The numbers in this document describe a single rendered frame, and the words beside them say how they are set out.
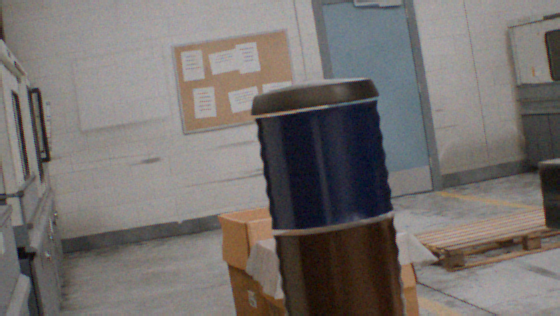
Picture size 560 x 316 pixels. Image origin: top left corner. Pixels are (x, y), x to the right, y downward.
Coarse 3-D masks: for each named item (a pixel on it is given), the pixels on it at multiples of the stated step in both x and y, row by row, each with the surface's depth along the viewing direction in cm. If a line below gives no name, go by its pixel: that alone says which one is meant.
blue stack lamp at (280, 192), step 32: (288, 128) 33; (320, 128) 32; (352, 128) 33; (288, 160) 33; (320, 160) 32; (352, 160) 33; (384, 160) 34; (288, 192) 33; (320, 192) 32; (352, 192) 33; (384, 192) 33; (288, 224) 33; (320, 224) 33
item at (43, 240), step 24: (48, 168) 1034; (24, 192) 503; (48, 192) 918; (24, 216) 501; (48, 216) 739; (24, 240) 501; (48, 240) 725; (24, 264) 501; (48, 264) 647; (48, 288) 595; (48, 312) 533
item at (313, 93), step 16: (320, 80) 34; (336, 80) 33; (352, 80) 33; (368, 80) 33; (256, 96) 34; (272, 96) 33; (288, 96) 32; (304, 96) 32; (320, 96) 32; (336, 96) 32; (352, 96) 33; (368, 96) 33; (256, 112) 33; (272, 112) 33
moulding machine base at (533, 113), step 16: (528, 96) 1160; (544, 96) 1118; (528, 112) 1160; (544, 112) 1118; (528, 128) 1174; (544, 128) 1131; (528, 144) 1181; (544, 144) 1137; (528, 160) 1188; (544, 160) 1145
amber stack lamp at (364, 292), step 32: (352, 224) 33; (384, 224) 33; (288, 256) 33; (320, 256) 33; (352, 256) 33; (384, 256) 33; (288, 288) 34; (320, 288) 33; (352, 288) 33; (384, 288) 33
